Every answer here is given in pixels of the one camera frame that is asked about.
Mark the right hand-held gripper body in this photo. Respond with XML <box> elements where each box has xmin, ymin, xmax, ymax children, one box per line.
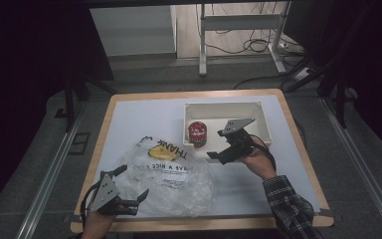
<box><xmin>217</xmin><ymin>118</ymin><xmax>257</xmax><ymax>166</ymax></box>

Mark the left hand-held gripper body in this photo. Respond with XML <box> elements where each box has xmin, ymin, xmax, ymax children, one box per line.
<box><xmin>89</xmin><ymin>170</ymin><xmax>139</xmax><ymax>216</ymax></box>

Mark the white plastic bin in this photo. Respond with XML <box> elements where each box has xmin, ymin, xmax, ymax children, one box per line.
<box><xmin>182</xmin><ymin>101</ymin><xmax>274</xmax><ymax>164</ymax></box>

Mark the red can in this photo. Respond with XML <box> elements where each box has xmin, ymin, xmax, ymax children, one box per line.
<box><xmin>187</xmin><ymin>120</ymin><xmax>209</xmax><ymax>148</ymax></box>

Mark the clear printed plastic bag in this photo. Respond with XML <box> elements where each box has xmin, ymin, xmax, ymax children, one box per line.
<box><xmin>112</xmin><ymin>135</ymin><xmax>218</xmax><ymax>219</ymax></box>

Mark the person's left hand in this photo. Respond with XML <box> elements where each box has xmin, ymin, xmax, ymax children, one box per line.
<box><xmin>84</xmin><ymin>202</ymin><xmax>127</xmax><ymax>234</ymax></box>

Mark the person's right hand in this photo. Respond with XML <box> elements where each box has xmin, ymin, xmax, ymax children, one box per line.
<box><xmin>238</xmin><ymin>136</ymin><xmax>278</xmax><ymax>182</ymax></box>

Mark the black floor socket plate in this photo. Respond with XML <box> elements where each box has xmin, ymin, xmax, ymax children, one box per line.
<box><xmin>67</xmin><ymin>131</ymin><xmax>92</xmax><ymax>155</ymax></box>

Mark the white table mat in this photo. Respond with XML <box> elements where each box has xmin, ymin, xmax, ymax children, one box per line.
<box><xmin>85</xmin><ymin>95</ymin><xmax>322</xmax><ymax>220</ymax></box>

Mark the black metal stand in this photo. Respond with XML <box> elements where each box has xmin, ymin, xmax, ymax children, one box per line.
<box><xmin>54</xmin><ymin>74</ymin><xmax>117</xmax><ymax>133</ymax></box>
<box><xmin>283</xmin><ymin>56</ymin><xmax>361</xmax><ymax>129</ymax></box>

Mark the white power strip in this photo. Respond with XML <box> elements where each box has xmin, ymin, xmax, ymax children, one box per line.
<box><xmin>292</xmin><ymin>67</ymin><xmax>313</xmax><ymax>83</ymax></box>

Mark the white cabinet panel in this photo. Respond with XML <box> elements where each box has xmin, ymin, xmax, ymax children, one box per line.
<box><xmin>89</xmin><ymin>4</ymin><xmax>177</xmax><ymax>58</ymax></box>

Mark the dark curtain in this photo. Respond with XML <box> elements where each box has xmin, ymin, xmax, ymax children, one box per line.
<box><xmin>283</xmin><ymin>0</ymin><xmax>382</xmax><ymax>157</ymax></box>
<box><xmin>0</xmin><ymin>0</ymin><xmax>115</xmax><ymax>223</ymax></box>

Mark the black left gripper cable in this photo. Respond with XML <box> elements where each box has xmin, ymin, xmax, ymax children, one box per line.
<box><xmin>80</xmin><ymin>181</ymin><xmax>101</xmax><ymax>232</ymax></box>

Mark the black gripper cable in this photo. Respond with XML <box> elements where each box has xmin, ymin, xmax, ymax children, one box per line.
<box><xmin>80</xmin><ymin>181</ymin><xmax>101</xmax><ymax>232</ymax></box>
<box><xmin>249</xmin><ymin>133</ymin><xmax>278</xmax><ymax>174</ymax></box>

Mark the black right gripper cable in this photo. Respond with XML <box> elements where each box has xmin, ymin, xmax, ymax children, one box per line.
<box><xmin>249</xmin><ymin>133</ymin><xmax>278</xmax><ymax>174</ymax></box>

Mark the silver floor rail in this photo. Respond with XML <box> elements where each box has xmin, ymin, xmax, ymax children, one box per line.
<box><xmin>14</xmin><ymin>102</ymin><xmax>88</xmax><ymax>239</ymax></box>
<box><xmin>320</xmin><ymin>97</ymin><xmax>382</xmax><ymax>239</ymax></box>

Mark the long black floor cable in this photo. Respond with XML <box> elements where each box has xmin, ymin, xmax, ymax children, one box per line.
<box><xmin>233</xmin><ymin>73</ymin><xmax>294</xmax><ymax>91</ymax></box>

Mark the black floor cable bundle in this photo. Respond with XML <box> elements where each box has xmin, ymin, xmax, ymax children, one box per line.
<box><xmin>195</xmin><ymin>2</ymin><xmax>304</xmax><ymax>57</ymax></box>

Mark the white metal desk frame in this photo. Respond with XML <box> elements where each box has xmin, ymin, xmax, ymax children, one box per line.
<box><xmin>197</xmin><ymin>1</ymin><xmax>293</xmax><ymax>78</ymax></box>

